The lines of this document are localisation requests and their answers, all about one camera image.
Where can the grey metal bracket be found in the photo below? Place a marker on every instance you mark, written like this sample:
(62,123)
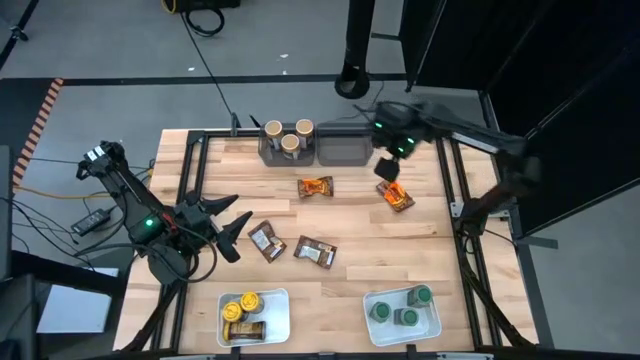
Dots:
(456,209)

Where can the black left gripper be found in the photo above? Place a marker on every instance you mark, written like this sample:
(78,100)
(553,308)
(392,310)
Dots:
(192,220)

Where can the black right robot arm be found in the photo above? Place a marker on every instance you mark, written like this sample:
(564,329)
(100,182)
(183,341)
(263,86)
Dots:
(480,137)

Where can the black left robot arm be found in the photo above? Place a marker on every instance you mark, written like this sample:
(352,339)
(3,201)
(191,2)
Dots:
(125,192)

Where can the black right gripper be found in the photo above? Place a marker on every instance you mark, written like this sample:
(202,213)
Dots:
(397,142)

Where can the orange striped floor strip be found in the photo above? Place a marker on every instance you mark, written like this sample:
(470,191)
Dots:
(37,130)

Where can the black power adapter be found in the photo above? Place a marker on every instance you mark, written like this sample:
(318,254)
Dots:
(91,222)

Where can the brown spice packet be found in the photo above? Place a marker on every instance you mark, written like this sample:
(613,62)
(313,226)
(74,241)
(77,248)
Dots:
(315,251)
(266,241)

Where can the white flat board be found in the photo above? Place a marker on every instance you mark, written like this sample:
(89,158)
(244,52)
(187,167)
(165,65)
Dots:
(75,310)

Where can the yellow-lid spice jar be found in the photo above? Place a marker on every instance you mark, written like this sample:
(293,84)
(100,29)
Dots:
(250,301)
(232,311)
(245,331)

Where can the black curtain partition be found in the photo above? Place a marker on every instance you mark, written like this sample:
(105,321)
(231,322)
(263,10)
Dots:
(550,60)

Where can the tan-lid spice jar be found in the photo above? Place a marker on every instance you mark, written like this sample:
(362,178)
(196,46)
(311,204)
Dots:
(304,127)
(290,144)

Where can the green-lid spice jar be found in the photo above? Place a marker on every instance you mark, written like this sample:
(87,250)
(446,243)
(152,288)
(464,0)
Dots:
(420,296)
(406,316)
(381,311)

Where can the dark can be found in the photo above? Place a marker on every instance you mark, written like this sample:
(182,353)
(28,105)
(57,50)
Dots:
(273,129)

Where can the orange spice packet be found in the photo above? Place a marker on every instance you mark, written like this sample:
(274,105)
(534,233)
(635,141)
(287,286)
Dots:
(315,187)
(395,196)

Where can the black tripod leg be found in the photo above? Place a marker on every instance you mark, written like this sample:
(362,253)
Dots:
(17,34)

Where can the black diagonal frame strut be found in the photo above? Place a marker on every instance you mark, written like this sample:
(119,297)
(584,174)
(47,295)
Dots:
(495,310)
(150,320)

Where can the black aluminium table frame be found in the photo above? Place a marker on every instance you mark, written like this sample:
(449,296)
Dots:
(196,136)

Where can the black side desk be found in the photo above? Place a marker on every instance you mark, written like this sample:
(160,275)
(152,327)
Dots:
(60,275)

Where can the grey plastic bin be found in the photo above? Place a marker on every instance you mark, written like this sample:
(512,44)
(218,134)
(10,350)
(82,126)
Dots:
(270,157)
(344,150)

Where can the black equipment case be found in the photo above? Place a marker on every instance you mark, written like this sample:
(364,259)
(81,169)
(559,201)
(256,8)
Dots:
(210,4)

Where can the white plastic tray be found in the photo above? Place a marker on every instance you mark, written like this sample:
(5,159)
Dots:
(425,325)
(275,315)

